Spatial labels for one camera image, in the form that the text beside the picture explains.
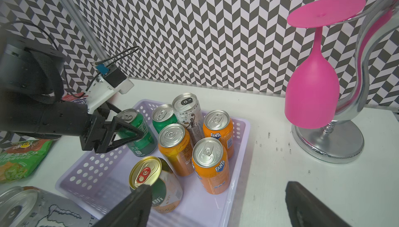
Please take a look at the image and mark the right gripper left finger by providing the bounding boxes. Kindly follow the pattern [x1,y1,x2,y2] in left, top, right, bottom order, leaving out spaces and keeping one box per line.
[93,185,152,227]

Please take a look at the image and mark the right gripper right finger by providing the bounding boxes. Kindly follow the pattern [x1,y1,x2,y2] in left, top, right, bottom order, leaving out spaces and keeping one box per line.
[285,181,349,227]

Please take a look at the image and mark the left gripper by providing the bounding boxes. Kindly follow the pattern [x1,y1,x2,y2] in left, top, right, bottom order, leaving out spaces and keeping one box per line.
[80,102,144,154]

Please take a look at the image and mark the lilac plastic basket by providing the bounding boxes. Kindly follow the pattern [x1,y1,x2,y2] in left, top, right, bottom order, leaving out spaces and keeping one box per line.
[55,97,250,227]

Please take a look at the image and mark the silver tall can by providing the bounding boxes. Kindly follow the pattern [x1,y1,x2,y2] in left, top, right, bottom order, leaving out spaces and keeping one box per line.
[1,186,98,227]

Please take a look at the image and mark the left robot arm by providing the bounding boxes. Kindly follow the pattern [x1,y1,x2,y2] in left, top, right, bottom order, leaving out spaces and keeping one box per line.
[1,22,144,154]

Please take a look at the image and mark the green gold-top can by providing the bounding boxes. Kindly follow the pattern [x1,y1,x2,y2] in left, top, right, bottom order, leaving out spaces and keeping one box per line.
[129,156,183,213]

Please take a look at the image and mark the red candy bag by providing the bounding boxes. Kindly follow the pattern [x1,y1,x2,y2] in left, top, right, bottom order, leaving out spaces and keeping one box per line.
[62,92,88,104]

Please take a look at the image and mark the green can back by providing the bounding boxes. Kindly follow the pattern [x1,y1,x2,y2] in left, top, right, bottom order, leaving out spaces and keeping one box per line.
[152,104,178,133]

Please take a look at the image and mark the orange Fanta can middle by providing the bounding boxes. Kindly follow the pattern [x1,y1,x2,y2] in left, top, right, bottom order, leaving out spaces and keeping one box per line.
[158,124,194,177]

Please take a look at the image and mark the orange fanta can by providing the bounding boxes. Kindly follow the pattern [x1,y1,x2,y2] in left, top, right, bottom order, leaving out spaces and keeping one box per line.
[203,110,234,159]
[192,137,230,195]
[158,124,194,177]

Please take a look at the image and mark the white patterned can back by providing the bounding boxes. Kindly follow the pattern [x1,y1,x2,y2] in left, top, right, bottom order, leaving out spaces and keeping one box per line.
[172,92,204,146]

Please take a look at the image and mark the green snack bag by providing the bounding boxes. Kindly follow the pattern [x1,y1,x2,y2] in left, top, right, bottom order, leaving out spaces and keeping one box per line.
[1,139,53,183]

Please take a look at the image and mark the orange Fanta can right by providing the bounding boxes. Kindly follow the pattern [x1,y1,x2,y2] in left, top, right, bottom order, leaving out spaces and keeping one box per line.
[192,137,230,195]

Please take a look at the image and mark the orange Fanta can back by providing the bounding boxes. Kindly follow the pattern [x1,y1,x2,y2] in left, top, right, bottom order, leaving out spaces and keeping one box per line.
[203,110,234,159]

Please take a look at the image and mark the pink wine glass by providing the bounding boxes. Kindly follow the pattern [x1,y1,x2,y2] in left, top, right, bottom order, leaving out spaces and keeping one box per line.
[285,0,366,129]

